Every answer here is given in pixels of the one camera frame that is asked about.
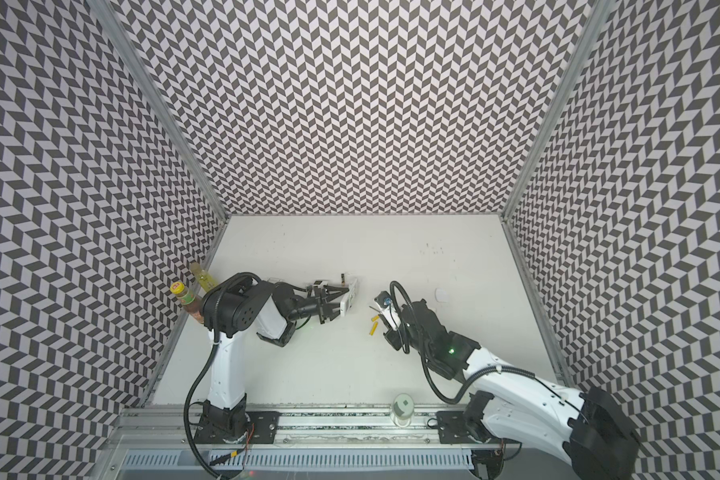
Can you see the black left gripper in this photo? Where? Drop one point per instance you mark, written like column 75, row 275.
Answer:
column 325, row 311

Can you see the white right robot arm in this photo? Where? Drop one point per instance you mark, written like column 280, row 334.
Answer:
column 588, row 430

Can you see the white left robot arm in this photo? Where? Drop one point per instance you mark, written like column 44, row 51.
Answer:
column 215, row 409

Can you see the yellow-green drink bottle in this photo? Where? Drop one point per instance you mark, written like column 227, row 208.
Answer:
column 203, row 277

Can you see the red tea bottle yellow cap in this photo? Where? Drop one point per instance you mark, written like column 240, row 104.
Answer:
column 189, row 301

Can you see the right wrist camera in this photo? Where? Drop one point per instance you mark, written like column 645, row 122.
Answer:
column 387, row 310

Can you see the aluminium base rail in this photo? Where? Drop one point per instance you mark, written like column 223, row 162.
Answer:
column 362, row 425

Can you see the aluminium left corner post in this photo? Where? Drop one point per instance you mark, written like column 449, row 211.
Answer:
column 114, row 29

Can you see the aluminium corner post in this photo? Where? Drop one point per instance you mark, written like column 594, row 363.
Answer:
column 114, row 29
column 571, row 74

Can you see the aluminium right corner post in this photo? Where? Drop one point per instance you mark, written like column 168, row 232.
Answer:
column 571, row 74

